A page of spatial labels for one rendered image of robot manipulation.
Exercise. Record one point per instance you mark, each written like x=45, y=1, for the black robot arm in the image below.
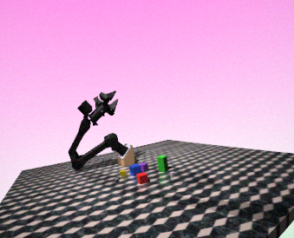
x=110, y=141

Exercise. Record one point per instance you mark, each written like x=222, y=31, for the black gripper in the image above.
x=104, y=107

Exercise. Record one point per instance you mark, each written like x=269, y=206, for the blue block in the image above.
x=134, y=169

